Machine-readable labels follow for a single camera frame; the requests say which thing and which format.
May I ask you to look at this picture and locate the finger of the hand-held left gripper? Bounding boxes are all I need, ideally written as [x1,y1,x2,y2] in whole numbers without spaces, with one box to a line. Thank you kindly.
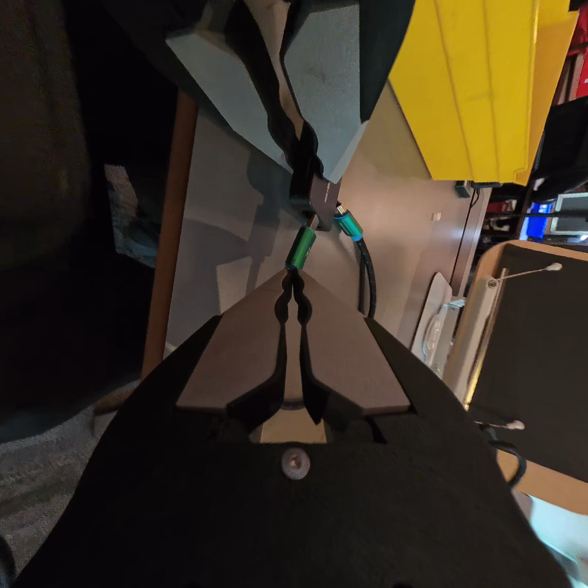
[279,0,369,183]
[165,28,306,174]

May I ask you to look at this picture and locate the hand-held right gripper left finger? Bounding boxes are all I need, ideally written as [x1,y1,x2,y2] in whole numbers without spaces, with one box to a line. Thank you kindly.
[176,269,294,430]

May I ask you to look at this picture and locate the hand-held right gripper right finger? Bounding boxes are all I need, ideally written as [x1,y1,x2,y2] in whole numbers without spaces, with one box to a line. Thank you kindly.
[294,269,411,425]

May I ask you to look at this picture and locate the yellow plastic bin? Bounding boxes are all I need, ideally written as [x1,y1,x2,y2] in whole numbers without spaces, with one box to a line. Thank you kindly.
[388,0,579,187]

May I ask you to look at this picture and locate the black hdmi port hub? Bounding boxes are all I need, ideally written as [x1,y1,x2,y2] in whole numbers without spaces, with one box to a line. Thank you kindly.
[288,152,344,232]

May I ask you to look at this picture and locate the black charging case with display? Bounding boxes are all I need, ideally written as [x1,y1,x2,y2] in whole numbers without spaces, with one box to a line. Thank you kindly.
[455,180,501,198]

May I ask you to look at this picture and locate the black board on white stand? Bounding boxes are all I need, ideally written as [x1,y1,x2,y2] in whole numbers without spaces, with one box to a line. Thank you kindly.
[411,239,588,501]

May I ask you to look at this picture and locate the black striped jacket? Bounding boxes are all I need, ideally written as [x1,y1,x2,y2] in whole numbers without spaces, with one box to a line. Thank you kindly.
[533,96,588,198]

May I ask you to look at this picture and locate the blue plastic bin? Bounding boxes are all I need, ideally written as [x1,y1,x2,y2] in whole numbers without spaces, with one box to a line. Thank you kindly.
[524,202,554,242]

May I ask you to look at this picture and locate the person's black trouser leg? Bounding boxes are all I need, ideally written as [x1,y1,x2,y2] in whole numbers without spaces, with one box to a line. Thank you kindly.
[0,0,180,442]

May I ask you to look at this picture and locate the grey panel on stand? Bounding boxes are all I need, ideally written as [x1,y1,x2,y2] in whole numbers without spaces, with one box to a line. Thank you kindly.
[549,193,588,235]

